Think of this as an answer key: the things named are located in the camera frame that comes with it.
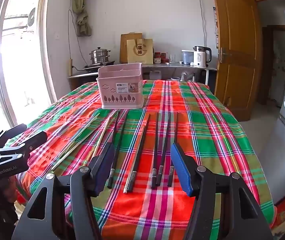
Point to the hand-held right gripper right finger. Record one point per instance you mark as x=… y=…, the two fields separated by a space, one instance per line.
x=180 y=170

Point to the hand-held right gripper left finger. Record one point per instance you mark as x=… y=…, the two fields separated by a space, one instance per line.
x=105 y=170

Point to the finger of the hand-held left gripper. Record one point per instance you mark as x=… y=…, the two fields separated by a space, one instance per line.
x=12 y=132
x=36 y=140

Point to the silver metal chopstick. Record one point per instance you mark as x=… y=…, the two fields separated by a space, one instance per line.
x=84 y=132
x=76 y=148

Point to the pink plastic basket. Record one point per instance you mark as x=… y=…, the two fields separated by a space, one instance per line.
x=135 y=97

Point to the plaid tablecloth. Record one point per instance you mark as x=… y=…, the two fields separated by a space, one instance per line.
x=207 y=142

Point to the large window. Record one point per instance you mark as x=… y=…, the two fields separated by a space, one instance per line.
x=20 y=80

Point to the low metal shelf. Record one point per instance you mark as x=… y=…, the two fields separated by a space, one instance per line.
x=82 y=75

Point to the yellowed power strip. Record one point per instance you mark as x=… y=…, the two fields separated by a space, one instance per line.
x=70 y=67

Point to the black induction cooker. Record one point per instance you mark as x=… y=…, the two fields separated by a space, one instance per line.
x=95 y=67

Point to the plastic jug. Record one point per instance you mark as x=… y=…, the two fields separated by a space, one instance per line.
x=155 y=75

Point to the steel kitchen table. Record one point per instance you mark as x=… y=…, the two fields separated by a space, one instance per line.
x=202 y=68

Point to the steel steamer pot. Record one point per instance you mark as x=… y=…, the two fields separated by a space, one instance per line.
x=99 y=56

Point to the clear drinking glass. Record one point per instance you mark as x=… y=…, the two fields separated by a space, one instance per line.
x=172 y=59

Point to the red lid jar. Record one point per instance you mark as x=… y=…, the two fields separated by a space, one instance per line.
x=157 y=58
x=163 y=58

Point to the clear plastic container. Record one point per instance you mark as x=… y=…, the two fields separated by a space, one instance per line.
x=187 y=57

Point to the white electric kettle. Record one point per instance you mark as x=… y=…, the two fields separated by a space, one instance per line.
x=199 y=57

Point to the tan paper bag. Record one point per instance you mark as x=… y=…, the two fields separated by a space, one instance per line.
x=140 y=52

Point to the wooden cutting board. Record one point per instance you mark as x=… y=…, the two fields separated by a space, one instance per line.
x=123 y=45

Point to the orange wooden door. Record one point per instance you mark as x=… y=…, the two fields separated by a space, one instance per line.
x=235 y=55

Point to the dark brown inner door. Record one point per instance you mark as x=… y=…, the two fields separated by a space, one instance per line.
x=275 y=67

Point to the hanging beige cloth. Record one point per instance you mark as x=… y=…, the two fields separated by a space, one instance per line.
x=78 y=0

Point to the wall calendar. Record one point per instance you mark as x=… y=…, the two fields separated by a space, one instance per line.
x=216 y=30

